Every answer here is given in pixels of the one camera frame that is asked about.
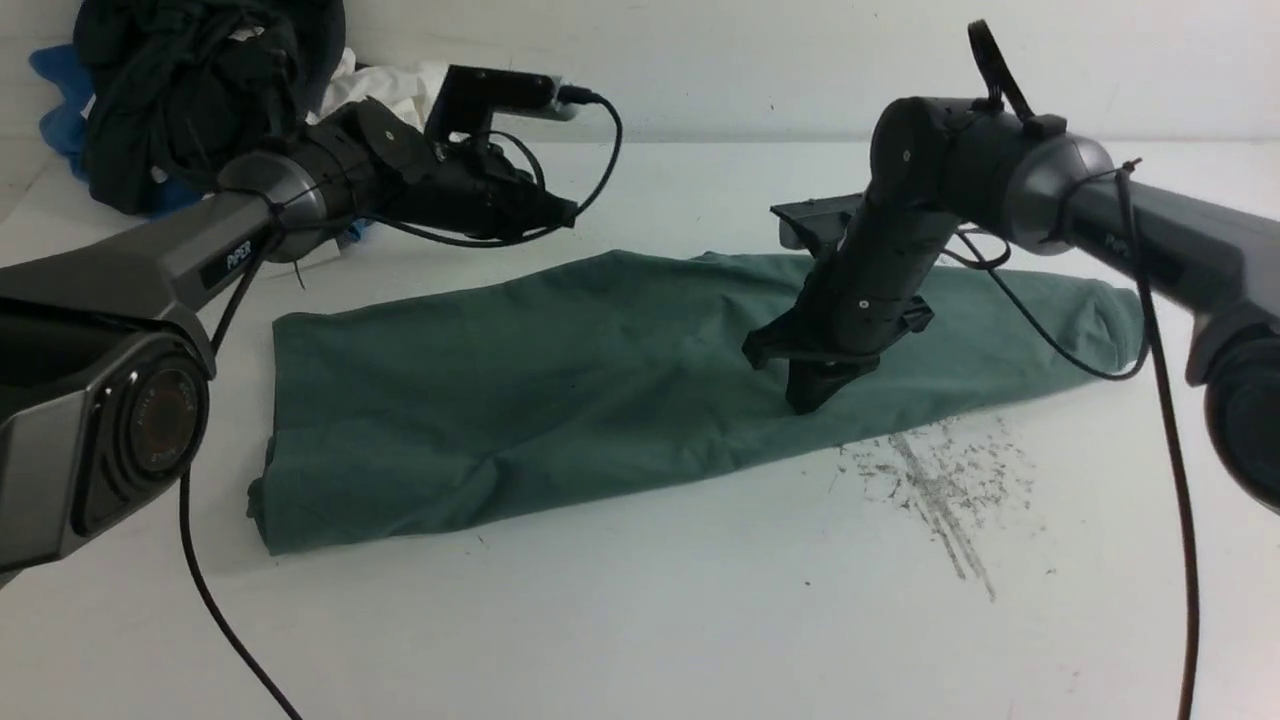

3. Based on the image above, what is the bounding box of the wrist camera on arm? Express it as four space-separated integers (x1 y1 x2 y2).
424 65 603 142
769 193 861 258

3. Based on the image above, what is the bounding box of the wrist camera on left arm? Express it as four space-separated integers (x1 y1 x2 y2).
424 65 603 142

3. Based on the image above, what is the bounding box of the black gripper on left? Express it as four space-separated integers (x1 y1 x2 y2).
399 135 579 241

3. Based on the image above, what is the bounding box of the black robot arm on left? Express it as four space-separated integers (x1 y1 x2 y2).
1 100 577 582

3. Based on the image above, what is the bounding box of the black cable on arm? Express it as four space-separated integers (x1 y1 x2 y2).
178 95 625 720
940 18 1201 720

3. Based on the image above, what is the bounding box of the white crumpled shirt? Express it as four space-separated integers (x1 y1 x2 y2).
306 47 449 131

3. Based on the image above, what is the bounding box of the black crumpled garment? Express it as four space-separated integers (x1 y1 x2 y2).
73 1 346 217

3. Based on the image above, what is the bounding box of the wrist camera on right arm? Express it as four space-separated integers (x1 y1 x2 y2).
769 193 861 258

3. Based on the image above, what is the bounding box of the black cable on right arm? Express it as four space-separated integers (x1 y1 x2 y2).
940 18 1201 720

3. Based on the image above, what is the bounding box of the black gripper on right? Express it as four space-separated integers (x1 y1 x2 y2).
742 295 934 414

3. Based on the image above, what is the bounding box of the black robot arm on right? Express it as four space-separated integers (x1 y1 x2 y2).
742 97 1279 509

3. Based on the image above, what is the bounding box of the green long-sleeved shirt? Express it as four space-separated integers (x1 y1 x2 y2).
247 250 1091 555

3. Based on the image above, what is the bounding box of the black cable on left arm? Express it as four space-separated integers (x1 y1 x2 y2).
178 95 625 720

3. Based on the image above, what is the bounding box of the blue crumpled garment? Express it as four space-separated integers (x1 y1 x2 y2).
28 44 202 219

